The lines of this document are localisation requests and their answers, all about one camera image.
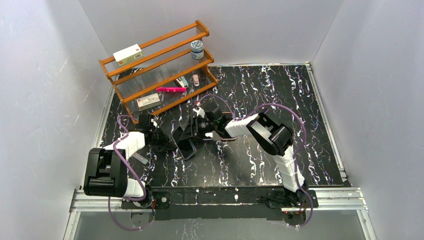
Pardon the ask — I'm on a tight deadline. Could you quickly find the blue white round jar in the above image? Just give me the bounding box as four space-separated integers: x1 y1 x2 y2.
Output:
190 40 204 60

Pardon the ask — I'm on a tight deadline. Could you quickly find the grey box red label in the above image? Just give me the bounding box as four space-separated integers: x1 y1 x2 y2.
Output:
136 93 162 111

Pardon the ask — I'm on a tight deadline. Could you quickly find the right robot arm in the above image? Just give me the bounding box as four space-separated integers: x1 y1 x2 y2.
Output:
171 107 308 207

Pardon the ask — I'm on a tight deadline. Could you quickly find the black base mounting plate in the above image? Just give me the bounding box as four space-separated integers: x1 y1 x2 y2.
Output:
121 185 309 221

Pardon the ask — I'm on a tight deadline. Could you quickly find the small pink eraser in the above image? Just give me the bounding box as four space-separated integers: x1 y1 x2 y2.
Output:
192 74 200 87

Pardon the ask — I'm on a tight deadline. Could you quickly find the white orange marker pen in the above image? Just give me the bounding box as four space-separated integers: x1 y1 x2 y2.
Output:
132 152 149 165

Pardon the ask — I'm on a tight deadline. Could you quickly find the teal white stapler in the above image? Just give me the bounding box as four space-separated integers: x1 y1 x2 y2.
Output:
174 76 189 88

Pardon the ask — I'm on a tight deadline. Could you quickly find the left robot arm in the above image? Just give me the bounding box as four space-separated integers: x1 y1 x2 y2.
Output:
82 113 177 202

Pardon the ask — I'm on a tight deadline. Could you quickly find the orange wooden shelf rack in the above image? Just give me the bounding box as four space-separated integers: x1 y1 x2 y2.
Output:
99 20 218 118

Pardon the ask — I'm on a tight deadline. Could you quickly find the aluminium front rail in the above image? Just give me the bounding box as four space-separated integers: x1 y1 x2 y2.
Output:
70 187 368 212

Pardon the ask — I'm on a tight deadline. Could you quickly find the pink flat tool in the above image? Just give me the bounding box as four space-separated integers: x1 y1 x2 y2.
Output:
156 87 187 93

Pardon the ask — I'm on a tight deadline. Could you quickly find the white box red label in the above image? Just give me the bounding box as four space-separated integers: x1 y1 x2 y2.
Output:
113 44 144 67

